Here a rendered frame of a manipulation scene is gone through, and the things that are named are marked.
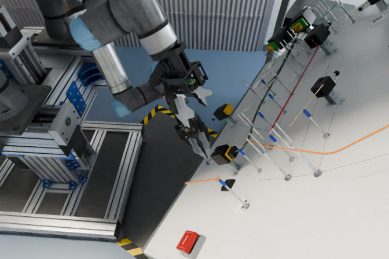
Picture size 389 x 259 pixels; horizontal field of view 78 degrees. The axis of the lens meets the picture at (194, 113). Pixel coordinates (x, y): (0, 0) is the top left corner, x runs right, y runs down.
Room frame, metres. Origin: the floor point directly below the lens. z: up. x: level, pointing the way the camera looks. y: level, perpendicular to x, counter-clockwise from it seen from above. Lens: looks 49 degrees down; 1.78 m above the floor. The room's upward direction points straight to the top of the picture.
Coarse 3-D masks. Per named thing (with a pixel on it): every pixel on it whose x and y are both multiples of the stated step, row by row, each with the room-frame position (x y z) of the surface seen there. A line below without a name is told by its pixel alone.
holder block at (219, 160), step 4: (216, 148) 0.40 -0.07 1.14; (220, 148) 0.39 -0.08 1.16; (224, 148) 0.38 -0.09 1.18; (216, 152) 0.38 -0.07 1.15; (220, 152) 0.37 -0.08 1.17; (224, 152) 0.37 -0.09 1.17; (212, 156) 0.37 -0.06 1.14; (216, 156) 0.37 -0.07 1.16; (220, 156) 0.36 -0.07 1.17; (216, 160) 0.37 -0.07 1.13; (220, 160) 0.36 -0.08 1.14; (224, 160) 0.35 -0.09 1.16; (228, 160) 0.35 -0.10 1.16; (220, 164) 0.36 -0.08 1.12
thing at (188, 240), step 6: (186, 234) 0.17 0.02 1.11; (192, 234) 0.16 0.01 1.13; (198, 234) 0.16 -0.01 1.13; (180, 240) 0.15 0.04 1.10; (186, 240) 0.15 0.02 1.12; (192, 240) 0.15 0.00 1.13; (180, 246) 0.14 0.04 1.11; (186, 246) 0.13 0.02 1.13; (192, 246) 0.14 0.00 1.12; (186, 252) 0.12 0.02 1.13
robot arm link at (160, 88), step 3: (156, 63) 0.64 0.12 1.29; (150, 66) 0.64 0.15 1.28; (153, 66) 0.63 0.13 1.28; (150, 69) 0.63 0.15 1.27; (153, 69) 0.62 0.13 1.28; (150, 72) 0.63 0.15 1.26; (150, 75) 0.63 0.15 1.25; (153, 87) 0.61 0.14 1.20; (156, 87) 0.60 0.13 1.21; (159, 87) 0.58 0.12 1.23; (162, 87) 0.58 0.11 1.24; (156, 90) 0.61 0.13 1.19; (159, 90) 0.58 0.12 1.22; (162, 90) 0.57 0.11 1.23; (162, 93) 0.57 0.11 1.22; (162, 96) 0.57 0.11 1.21
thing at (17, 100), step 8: (8, 80) 0.60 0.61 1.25; (0, 88) 0.55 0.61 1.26; (8, 88) 0.57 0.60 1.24; (16, 88) 0.59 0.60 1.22; (0, 96) 0.54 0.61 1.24; (8, 96) 0.55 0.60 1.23; (16, 96) 0.57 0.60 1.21; (24, 96) 0.59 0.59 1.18; (0, 104) 0.52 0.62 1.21; (8, 104) 0.53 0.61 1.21; (16, 104) 0.54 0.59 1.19; (24, 104) 0.56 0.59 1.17; (0, 112) 0.51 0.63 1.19; (8, 112) 0.51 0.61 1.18; (16, 112) 0.53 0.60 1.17; (0, 120) 0.50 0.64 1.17
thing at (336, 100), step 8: (336, 72) 0.49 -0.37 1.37; (320, 80) 0.47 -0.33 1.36; (328, 80) 0.45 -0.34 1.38; (312, 88) 0.45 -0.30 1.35; (320, 88) 0.43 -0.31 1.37; (328, 88) 0.44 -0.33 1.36; (320, 96) 0.43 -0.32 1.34; (328, 96) 0.44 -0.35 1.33; (336, 96) 0.43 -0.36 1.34; (328, 104) 0.43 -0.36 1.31; (336, 104) 0.42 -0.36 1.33
